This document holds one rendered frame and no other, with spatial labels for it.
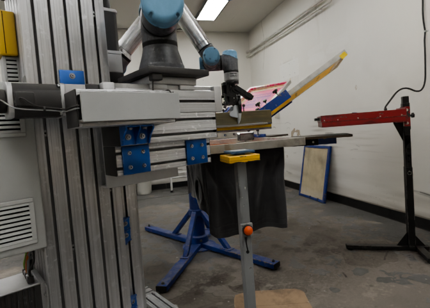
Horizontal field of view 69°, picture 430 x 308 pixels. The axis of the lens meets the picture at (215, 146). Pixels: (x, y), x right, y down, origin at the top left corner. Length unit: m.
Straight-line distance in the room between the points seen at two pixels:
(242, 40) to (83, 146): 5.91
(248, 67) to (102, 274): 5.90
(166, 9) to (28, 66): 0.43
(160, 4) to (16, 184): 0.62
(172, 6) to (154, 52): 0.18
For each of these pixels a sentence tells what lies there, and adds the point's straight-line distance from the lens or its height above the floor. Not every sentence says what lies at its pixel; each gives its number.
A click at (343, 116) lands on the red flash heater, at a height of 1.08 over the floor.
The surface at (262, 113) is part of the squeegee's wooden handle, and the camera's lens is 1.65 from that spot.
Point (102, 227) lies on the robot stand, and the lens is 1.14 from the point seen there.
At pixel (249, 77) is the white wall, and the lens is 6.68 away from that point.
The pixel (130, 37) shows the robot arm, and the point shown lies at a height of 1.53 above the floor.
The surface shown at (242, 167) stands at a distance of 1.27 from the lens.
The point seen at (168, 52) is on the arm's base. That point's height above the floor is 1.32.
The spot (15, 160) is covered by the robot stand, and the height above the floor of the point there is 1.02.
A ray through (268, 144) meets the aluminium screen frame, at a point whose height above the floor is 0.97.
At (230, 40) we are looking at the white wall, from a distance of 6.71.
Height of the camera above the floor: 1.06
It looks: 3 degrees down
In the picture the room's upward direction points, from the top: 4 degrees counter-clockwise
